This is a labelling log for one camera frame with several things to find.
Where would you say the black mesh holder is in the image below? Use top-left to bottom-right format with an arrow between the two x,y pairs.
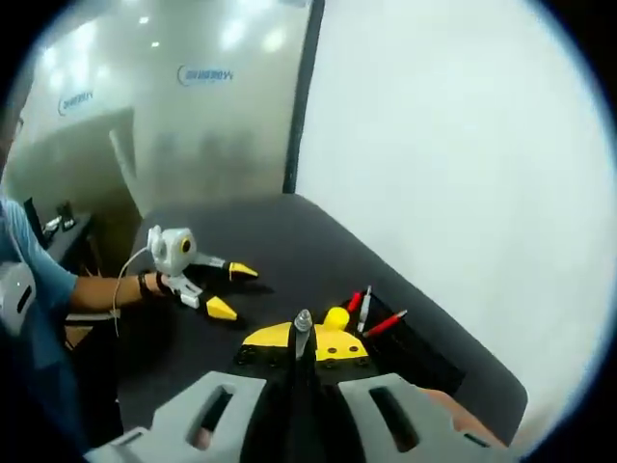
336,293 -> 467,395

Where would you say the grey pen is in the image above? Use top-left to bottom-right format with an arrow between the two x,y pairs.
358,285 -> 373,334

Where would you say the black left wristband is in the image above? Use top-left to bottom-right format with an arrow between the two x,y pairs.
137,270 -> 164,296

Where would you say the black side desk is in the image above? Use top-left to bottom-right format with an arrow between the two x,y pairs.
22,197 -> 98,272

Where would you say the black door frame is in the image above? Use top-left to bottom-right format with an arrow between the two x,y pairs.
282,0 -> 327,195

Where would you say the white chest device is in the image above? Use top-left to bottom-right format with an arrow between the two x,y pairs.
0,262 -> 38,335

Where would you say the person's right hand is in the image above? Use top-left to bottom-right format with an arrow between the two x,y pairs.
423,388 -> 508,449

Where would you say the white cable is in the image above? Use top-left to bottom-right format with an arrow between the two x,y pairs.
112,243 -> 158,339

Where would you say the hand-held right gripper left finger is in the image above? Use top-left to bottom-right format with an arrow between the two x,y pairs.
84,322 -> 297,463

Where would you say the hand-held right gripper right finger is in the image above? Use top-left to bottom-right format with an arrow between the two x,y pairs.
310,326 -> 488,463

